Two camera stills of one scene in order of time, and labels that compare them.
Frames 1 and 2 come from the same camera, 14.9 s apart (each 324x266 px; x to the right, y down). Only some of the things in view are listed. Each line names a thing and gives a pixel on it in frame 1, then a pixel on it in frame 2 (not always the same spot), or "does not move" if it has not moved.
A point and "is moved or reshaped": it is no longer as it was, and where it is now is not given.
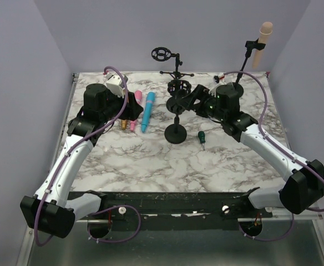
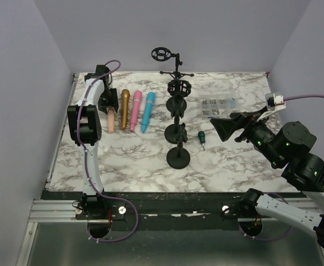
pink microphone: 138,94 does not move
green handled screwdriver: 202,138 does not move
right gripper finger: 190,100 → 225,127
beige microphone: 265,34 is moved or reshaped
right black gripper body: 207,106 → 258,133
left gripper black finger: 133,108 → 114,98
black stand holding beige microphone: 249,45 → 178,157
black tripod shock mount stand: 163,54 does not move
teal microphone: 150,100 does not move
